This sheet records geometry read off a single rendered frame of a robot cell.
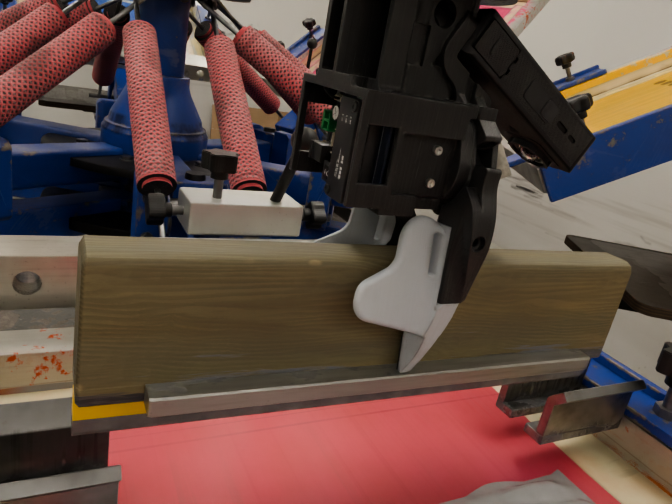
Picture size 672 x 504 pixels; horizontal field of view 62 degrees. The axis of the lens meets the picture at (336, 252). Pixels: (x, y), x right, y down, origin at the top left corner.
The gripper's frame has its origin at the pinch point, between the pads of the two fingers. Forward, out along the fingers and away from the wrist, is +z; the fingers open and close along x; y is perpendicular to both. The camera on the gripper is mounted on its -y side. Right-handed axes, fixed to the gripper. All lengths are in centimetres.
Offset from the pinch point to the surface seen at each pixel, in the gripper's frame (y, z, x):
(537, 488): -13.8, 12.5, 3.1
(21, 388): 20.4, 13.0, -17.2
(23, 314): 25, 108, -216
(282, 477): 4.0, 13.4, -3.6
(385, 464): -4.1, 13.3, -2.9
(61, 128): 16, 7, -94
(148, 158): 7.2, 1.3, -48.5
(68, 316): 8, 108, -213
